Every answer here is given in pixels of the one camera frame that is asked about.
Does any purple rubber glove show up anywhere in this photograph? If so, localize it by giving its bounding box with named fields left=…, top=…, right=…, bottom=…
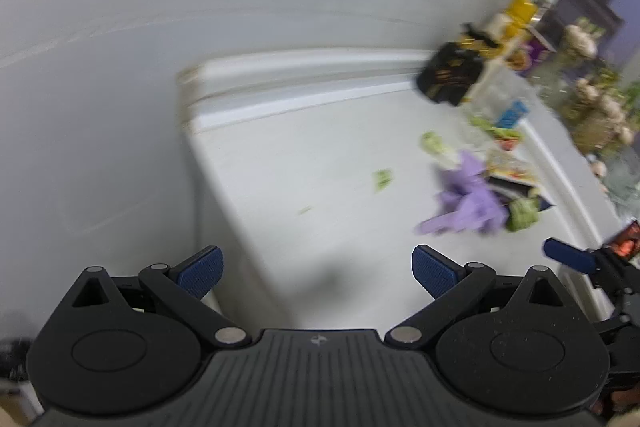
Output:
left=413, top=150, right=509, bottom=238

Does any glass jar with sprouting garlic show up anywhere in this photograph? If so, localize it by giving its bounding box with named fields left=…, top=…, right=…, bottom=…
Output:
left=542, top=19, right=602, bottom=108
left=564, top=77, right=637, bottom=156

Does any glass jar with metal lid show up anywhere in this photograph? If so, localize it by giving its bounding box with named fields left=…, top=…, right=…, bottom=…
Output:
left=530, top=0, right=554, bottom=28

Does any clear bottle with blue label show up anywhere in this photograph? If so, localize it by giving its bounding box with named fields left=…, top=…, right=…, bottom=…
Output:
left=495, top=99, right=531, bottom=130

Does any purple round can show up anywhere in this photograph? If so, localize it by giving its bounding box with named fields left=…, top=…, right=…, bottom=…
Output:
left=505, top=34, right=557, bottom=76

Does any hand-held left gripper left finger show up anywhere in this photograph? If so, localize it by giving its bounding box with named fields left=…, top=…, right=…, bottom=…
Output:
left=62, top=245, right=253, bottom=349

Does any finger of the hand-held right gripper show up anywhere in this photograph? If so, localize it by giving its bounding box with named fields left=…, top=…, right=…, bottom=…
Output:
left=543, top=237, right=599, bottom=274

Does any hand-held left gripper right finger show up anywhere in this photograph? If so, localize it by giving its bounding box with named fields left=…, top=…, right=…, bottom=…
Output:
left=384, top=244, right=576, bottom=349

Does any green lettuce clump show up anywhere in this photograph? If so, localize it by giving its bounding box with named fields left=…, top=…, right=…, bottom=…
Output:
left=505, top=197, right=544, bottom=233

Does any white bottle with yellow cap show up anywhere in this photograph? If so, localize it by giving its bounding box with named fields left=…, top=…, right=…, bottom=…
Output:
left=487, top=0, right=539, bottom=44

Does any phone with lit screen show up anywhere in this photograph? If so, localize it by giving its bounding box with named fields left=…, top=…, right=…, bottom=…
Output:
left=612, top=220, right=640, bottom=259

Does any pale green lettuce piece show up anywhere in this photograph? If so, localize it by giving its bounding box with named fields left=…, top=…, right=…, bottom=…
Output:
left=420, top=132, right=454, bottom=158

